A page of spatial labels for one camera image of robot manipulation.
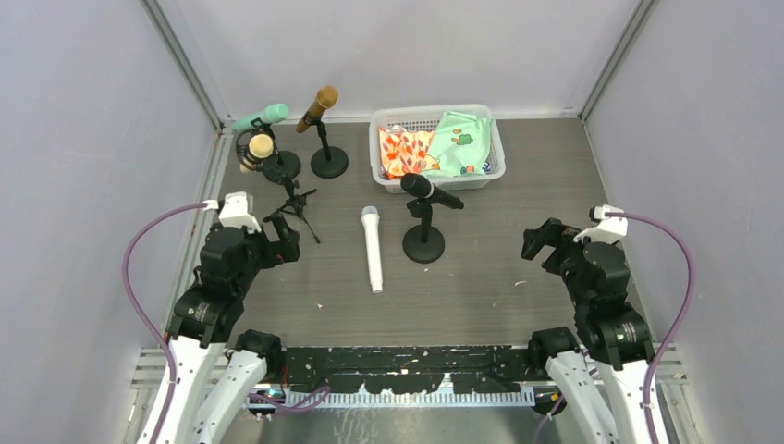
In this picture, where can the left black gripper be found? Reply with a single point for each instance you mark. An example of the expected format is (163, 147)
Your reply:
(273, 241)

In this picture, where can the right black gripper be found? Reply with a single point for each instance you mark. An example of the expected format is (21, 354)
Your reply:
(547, 246)

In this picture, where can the black tripod shock-mount stand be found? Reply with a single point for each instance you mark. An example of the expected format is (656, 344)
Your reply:
(295, 203)

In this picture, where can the black round-base mic stand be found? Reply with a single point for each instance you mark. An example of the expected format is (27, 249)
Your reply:
(329, 161)

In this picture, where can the cream yellow microphone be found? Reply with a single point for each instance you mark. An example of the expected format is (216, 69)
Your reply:
(252, 154)

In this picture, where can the green microphone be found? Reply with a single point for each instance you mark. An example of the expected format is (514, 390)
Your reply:
(270, 115)

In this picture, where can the black microphone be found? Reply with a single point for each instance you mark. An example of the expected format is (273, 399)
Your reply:
(422, 188)

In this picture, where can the gold brown microphone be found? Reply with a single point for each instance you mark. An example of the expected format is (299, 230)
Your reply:
(325, 98)

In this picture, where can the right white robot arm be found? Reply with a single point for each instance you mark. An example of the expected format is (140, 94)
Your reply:
(599, 368)

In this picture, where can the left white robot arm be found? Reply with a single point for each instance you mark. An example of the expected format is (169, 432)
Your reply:
(185, 410)

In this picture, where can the white microphone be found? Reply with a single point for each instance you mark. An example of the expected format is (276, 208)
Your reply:
(370, 220)

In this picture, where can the green patterned cloth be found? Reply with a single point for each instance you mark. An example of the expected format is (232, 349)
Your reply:
(460, 146)

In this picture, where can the orange patterned cloth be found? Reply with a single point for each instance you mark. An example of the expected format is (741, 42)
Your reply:
(403, 151)

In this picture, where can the white plastic basket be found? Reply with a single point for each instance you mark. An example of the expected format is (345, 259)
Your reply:
(427, 118)

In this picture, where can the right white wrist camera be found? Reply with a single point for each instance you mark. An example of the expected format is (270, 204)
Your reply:
(610, 225)

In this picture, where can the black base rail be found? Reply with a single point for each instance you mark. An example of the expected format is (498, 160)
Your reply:
(406, 370)

